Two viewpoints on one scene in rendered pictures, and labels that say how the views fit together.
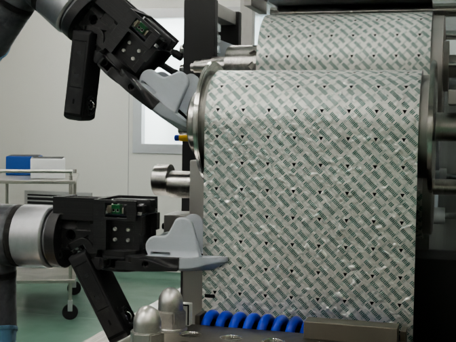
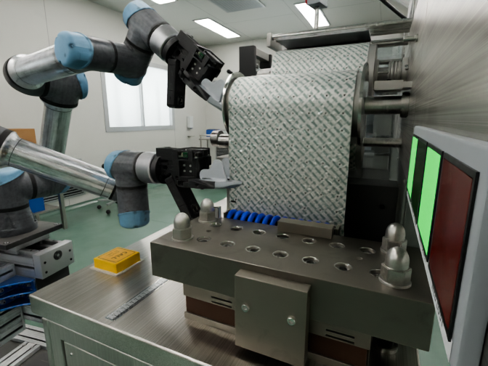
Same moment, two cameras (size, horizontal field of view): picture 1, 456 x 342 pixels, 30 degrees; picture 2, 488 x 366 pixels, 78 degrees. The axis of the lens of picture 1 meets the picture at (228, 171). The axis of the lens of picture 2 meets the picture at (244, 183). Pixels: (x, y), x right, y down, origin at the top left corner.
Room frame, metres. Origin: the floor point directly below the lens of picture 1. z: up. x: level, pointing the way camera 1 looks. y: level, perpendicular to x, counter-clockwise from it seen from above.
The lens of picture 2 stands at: (0.35, -0.11, 1.23)
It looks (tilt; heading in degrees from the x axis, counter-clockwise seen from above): 12 degrees down; 10
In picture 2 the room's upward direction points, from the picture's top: straight up
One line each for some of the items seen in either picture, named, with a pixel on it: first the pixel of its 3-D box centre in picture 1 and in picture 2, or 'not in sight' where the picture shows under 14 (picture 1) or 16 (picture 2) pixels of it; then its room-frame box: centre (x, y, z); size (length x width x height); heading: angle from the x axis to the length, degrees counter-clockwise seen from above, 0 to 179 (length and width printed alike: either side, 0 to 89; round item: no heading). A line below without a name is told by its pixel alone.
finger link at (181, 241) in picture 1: (185, 243); (218, 173); (0.95, 0.05, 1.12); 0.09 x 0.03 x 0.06; 73
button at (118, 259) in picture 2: not in sight; (117, 259); (0.93, 0.28, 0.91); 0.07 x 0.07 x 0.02; 74
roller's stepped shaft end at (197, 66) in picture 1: (210, 67); not in sight; (1.28, 0.03, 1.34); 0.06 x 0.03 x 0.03; 74
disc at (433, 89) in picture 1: (432, 126); (363, 105); (0.95, -0.23, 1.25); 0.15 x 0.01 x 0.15; 164
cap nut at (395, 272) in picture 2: not in sight; (396, 264); (0.72, -0.23, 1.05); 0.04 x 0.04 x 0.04
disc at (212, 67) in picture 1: (213, 123); (238, 107); (1.02, 0.02, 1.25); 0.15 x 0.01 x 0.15; 164
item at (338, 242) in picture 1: (305, 249); (283, 178); (0.93, -0.09, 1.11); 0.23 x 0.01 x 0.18; 74
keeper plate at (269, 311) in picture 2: not in sight; (270, 317); (0.71, -0.08, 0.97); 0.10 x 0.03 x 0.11; 74
